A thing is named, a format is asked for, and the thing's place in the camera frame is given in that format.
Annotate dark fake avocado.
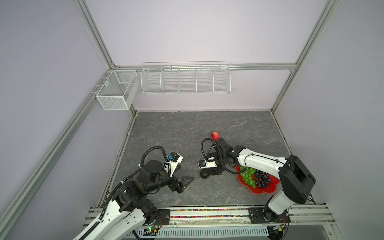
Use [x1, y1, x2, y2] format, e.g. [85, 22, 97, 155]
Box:
[200, 169, 212, 179]

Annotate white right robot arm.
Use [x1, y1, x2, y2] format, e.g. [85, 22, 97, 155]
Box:
[199, 138, 316, 224]

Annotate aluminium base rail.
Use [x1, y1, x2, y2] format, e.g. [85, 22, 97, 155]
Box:
[80, 203, 337, 240]

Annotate small white mesh basket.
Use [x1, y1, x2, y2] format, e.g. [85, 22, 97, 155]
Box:
[96, 70, 140, 111]

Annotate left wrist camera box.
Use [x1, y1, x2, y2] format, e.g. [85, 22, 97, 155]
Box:
[165, 152, 184, 177]

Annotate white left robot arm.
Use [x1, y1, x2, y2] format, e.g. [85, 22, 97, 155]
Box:
[75, 146, 194, 240]

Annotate red fake apple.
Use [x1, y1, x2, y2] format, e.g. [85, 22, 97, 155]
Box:
[211, 132, 220, 141]

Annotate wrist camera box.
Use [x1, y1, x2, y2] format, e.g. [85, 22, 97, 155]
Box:
[165, 152, 184, 177]
[198, 160, 217, 169]

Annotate long white wire basket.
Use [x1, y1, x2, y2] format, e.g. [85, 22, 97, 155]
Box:
[141, 62, 232, 95]

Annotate dark purple fake grapes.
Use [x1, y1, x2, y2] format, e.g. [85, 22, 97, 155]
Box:
[255, 170, 272, 189]

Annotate red flower-shaped fruit bowl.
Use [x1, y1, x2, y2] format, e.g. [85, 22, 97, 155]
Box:
[236, 166, 280, 195]

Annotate aluminium frame corner post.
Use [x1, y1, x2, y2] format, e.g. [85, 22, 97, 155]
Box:
[271, 0, 340, 115]

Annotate green fake grapes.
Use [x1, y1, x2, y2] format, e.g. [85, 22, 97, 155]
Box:
[240, 167, 257, 189]

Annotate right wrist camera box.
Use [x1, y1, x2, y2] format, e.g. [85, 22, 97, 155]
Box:
[198, 160, 217, 169]

